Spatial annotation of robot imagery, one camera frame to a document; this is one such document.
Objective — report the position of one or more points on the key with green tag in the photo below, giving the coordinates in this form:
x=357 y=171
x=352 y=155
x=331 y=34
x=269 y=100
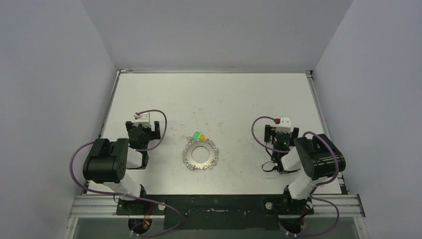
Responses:
x=194 y=136

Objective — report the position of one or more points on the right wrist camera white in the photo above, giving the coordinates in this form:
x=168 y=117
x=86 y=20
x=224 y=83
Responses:
x=283 y=125

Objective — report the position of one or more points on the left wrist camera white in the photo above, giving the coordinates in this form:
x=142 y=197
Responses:
x=142 y=120

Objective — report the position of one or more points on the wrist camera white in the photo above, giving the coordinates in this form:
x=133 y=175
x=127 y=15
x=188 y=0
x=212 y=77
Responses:
x=142 y=120
x=283 y=125

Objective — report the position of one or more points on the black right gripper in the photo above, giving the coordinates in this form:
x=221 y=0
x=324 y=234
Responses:
x=268 y=132

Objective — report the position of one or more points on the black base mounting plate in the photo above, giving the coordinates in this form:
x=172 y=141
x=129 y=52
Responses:
x=216 y=212

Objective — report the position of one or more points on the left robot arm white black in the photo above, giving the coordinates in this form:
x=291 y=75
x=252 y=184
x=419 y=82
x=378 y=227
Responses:
x=108 y=161

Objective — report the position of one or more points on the metal disc with key rings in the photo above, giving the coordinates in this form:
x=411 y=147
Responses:
x=191 y=163

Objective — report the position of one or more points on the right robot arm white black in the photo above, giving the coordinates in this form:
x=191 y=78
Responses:
x=315 y=160

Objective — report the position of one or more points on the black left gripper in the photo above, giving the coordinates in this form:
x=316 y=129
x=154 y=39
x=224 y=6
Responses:
x=154 y=134

